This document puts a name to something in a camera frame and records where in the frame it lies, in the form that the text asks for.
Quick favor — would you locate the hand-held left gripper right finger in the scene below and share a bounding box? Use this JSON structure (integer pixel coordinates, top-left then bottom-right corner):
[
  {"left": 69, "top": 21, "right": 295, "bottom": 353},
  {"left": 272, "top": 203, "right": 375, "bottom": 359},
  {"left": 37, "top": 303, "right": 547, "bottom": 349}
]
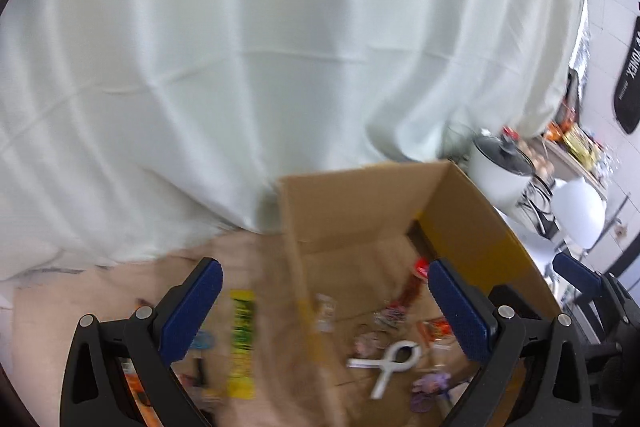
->
[{"left": 427, "top": 259, "right": 593, "bottom": 427}]

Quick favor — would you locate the red snack packet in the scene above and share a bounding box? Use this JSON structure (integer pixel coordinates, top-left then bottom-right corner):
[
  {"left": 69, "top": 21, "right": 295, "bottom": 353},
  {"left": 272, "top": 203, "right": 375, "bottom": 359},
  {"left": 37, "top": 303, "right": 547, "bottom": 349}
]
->
[{"left": 385, "top": 257, "right": 432, "bottom": 314}]

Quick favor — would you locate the white plastic clip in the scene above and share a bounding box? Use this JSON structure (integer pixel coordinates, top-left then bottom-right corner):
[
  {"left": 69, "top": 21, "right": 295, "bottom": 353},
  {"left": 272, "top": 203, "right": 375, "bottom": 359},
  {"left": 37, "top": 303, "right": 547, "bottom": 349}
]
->
[{"left": 347, "top": 341, "right": 422, "bottom": 400}]

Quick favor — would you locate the white rice cooker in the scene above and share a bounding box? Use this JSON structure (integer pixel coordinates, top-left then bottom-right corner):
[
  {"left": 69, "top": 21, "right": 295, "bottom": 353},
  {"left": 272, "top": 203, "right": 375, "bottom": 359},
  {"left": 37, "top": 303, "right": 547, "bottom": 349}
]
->
[{"left": 467, "top": 129, "right": 536, "bottom": 210}]

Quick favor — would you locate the yellow green snack bar packet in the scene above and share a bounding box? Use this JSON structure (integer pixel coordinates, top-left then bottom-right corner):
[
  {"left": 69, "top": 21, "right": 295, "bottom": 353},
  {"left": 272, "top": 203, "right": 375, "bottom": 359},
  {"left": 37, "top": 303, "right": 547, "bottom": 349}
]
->
[{"left": 226, "top": 289, "right": 257, "bottom": 400}]

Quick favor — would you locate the black racket bag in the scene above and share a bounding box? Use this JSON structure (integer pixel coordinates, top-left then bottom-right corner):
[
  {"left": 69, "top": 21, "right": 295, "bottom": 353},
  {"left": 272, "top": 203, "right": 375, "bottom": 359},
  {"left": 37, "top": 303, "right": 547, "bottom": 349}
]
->
[{"left": 612, "top": 14, "right": 640, "bottom": 135}]

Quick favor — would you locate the brown cardboard box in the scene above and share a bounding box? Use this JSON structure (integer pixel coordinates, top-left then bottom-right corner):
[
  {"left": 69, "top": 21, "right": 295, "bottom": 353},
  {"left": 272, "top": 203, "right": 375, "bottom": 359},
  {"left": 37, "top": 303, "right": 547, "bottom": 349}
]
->
[{"left": 277, "top": 159, "right": 563, "bottom": 427}]

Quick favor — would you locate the white curtain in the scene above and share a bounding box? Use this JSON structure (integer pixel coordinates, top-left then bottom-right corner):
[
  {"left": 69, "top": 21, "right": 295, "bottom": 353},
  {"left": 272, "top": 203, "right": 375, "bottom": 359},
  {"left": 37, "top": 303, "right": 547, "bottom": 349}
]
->
[{"left": 0, "top": 0, "right": 593, "bottom": 283}]

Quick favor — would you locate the cluttered snack shelf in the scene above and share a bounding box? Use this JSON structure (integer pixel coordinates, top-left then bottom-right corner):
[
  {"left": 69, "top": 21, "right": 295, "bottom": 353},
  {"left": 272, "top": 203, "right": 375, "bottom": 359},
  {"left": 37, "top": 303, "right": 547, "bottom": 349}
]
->
[{"left": 542, "top": 119, "right": 616, "bottom": 188}]

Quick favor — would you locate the purple hair tie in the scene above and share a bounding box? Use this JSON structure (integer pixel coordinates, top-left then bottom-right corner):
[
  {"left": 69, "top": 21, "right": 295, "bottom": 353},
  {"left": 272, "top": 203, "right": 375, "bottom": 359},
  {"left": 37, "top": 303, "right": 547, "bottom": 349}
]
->
[{"left": 410, "top": 372, "right": 453, "bottom": 413}]

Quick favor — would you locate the black wire rack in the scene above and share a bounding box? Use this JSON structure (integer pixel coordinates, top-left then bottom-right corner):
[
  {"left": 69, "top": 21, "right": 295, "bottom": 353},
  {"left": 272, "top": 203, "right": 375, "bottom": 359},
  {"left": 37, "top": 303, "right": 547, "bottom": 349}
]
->
[{"left": 517, "top": 179, "right": 560, "bottom": 238}]

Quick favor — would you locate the white chair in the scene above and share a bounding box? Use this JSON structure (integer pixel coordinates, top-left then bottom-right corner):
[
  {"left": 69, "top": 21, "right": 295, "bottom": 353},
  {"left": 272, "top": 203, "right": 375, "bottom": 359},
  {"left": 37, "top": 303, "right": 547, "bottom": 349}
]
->
[{"left": 547, "top": 179, "right": 607, "bottom": 253}]

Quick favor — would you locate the small clear packet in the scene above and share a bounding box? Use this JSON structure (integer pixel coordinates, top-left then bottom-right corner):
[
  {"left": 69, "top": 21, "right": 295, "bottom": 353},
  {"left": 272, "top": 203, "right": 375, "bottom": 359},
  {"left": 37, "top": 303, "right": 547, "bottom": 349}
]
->
[{"left": 315, "top": 294, "right": 339, "bottom": 333}]

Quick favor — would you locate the orange snack packet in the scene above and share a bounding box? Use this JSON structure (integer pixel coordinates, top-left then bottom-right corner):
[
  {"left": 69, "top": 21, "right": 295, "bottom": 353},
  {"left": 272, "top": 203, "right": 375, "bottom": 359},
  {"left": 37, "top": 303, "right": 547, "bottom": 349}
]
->
[{"left": 417, "top": 317, "right": 458, "bottom": 349}]

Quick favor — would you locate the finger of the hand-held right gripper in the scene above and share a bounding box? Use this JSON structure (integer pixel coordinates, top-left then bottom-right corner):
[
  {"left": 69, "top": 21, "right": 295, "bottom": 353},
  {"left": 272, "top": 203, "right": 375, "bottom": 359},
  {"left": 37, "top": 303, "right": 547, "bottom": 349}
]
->
[{"left": 552, "top": 252, "right": 638, "bottom": 338}]

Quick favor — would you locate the beige blanket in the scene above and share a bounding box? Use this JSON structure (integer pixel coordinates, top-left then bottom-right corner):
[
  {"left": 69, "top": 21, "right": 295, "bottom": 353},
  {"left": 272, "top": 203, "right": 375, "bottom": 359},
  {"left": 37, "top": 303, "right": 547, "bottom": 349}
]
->
[{"left": 0, "top": 227, "right": 351, "bottom": 427}]

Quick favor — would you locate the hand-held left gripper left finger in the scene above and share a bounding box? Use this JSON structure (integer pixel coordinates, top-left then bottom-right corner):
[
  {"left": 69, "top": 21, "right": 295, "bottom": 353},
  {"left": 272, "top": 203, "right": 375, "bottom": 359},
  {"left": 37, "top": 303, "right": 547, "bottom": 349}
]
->
[{"left": 62, "top": 258, "right": 223, "bottom": 427}]

